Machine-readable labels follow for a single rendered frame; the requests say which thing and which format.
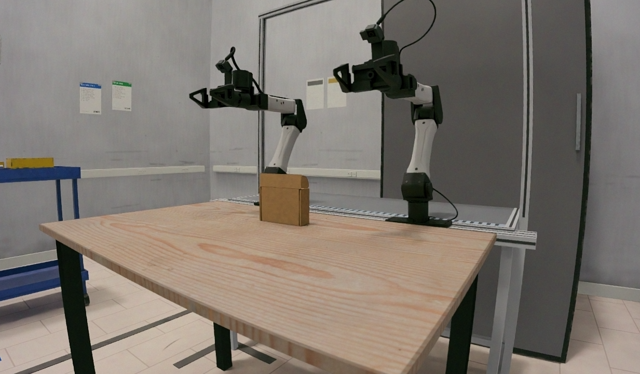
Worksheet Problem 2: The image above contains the brown cardboard box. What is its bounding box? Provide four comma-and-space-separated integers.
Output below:
259, 173, 309, 226

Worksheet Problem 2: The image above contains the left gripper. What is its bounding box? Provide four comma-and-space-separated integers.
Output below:
333, 27, 399, 93

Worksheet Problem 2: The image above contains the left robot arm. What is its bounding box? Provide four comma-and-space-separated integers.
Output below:
360, 24, 452, 228

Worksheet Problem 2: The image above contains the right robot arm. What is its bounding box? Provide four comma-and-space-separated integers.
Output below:
215, 60, 307, 174

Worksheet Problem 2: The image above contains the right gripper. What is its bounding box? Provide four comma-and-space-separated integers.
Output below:
189, 61, 241, 109

